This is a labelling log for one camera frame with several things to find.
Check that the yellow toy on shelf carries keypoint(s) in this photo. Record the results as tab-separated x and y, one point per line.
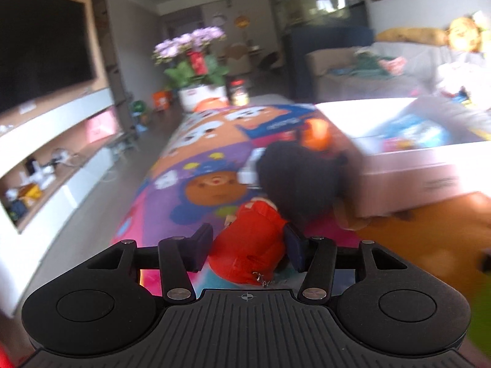
30	193

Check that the pink patterned cloth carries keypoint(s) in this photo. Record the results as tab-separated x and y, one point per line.
393	65

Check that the watermelon ball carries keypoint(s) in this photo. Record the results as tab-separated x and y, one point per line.
139	108

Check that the colourful printed cartoon mat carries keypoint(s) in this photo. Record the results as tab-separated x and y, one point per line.
199	161

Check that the grey covered sofa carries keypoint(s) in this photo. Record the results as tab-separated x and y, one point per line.
345	78

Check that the red plush doll black hair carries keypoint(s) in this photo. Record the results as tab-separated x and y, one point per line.
249	245

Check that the yellow cushion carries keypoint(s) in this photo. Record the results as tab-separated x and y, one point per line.
414	35

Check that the orchid plant in white pot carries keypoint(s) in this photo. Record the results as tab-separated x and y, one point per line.
195	65

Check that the pink paper bag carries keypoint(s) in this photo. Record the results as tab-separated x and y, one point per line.
101	126

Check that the orange hanging lantern ornament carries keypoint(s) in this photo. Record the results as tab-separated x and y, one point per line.
242	21

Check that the orange bucket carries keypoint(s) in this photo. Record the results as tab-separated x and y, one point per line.
161	99

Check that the white television cabinet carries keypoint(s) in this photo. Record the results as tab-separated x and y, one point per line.
57	117

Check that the white patterned cloth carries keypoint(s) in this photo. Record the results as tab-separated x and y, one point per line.
454	78

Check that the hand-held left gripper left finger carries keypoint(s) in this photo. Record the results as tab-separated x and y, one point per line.
201	246

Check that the black flat television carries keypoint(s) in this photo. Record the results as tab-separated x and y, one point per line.
38	46

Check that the white storage box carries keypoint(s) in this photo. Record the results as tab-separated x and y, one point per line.
402	172

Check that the clear jar with red lid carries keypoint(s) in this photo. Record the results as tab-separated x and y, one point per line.
238	92

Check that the yellow plush toy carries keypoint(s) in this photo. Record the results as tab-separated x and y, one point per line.
466	32

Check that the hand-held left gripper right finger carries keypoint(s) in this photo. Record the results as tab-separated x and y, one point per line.
294	247

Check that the green cloth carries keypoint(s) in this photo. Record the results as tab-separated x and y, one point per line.
368	63

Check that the dark blue partition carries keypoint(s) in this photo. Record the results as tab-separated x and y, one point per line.
303	61

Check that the beige dining chair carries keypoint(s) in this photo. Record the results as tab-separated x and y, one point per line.
238	57

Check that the glass aquarium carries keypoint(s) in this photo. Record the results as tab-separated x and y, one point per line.
318	0

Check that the blue wipes packet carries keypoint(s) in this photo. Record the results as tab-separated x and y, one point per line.
418	128

